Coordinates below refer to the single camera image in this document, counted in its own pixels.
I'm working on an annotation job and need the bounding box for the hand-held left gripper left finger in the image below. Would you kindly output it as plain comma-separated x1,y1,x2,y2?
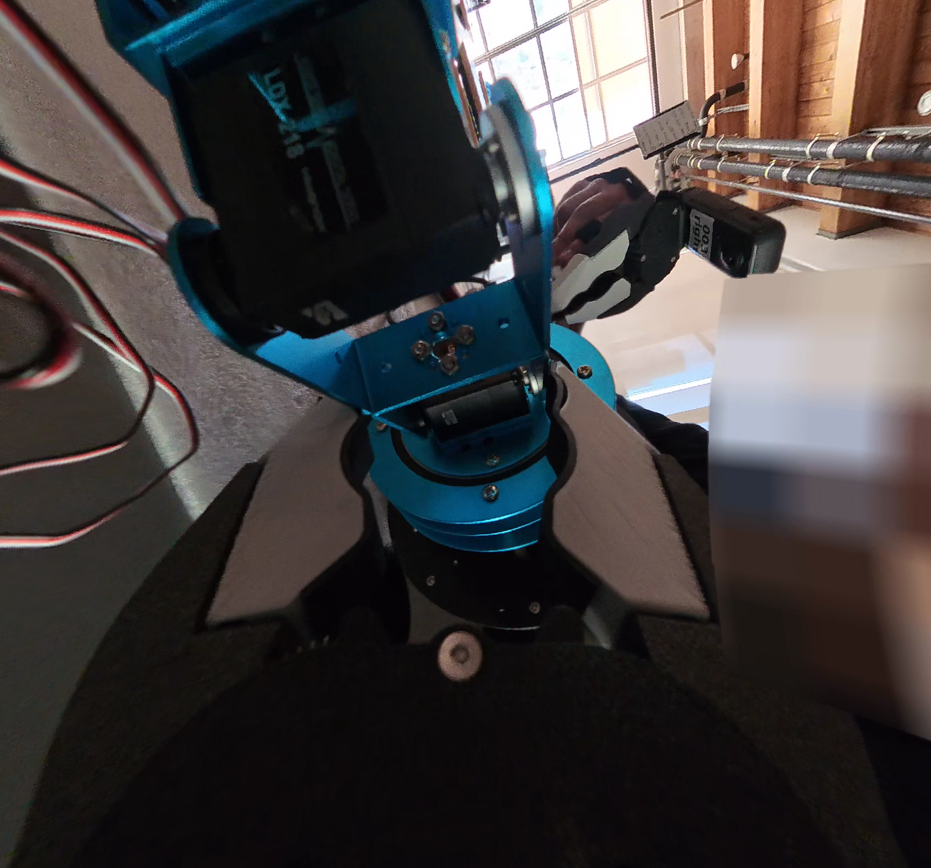
204,395,400,632

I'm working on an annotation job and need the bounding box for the red white black servo cable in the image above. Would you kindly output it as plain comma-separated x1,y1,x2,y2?
0,159,168,251
0,0,190,229
0,214,201,549

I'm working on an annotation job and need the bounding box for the blue hobby robot arm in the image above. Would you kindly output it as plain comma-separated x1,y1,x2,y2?
76,0,621,640

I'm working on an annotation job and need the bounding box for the paned window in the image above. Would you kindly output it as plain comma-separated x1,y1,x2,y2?
465,0,661,165

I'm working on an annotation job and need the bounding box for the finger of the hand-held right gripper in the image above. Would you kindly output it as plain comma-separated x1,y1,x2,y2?
551,274,634,322
553,229,632,289

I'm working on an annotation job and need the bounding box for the small grey ceiling panel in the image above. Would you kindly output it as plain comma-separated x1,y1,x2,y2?
633,101,703,158

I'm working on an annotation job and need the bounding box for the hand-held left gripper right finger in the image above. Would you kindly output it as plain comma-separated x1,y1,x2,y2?
547,374,712,647

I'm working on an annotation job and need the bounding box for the black insulated ceiling pipe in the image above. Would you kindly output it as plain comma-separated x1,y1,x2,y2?
676,132,931,164
673,156,931,200

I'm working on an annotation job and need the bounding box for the person's right hand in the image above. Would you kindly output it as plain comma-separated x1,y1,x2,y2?
551,177,647,267

